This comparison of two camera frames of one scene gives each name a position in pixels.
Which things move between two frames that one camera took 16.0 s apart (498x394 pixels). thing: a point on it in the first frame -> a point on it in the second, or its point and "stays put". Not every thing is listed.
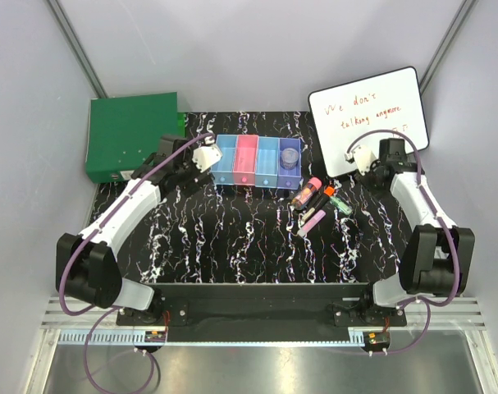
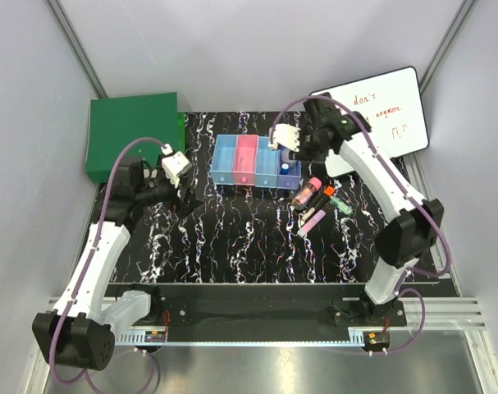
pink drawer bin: [246, 159] stays put
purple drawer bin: [289, 164] stays put
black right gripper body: [370, 178] -> [310, 148]
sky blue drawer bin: [267, 160] stays put
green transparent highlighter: [340, 205] stays put
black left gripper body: [189, 171] -> [161, 190]
